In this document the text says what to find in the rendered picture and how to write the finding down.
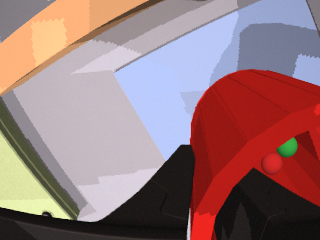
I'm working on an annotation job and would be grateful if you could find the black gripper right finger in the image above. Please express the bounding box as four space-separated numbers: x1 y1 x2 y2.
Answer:
214 167 320 240

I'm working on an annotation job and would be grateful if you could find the red ball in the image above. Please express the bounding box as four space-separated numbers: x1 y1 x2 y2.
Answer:
261 152 283 175

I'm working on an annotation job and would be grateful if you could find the green marble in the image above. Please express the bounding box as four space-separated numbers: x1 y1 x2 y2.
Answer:
276 138 298 158

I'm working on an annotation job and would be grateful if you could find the red cup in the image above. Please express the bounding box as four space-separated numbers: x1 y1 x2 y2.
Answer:
190 69 320 240

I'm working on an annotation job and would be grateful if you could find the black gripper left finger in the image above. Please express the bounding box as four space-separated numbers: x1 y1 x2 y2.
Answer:
0 144 195 240

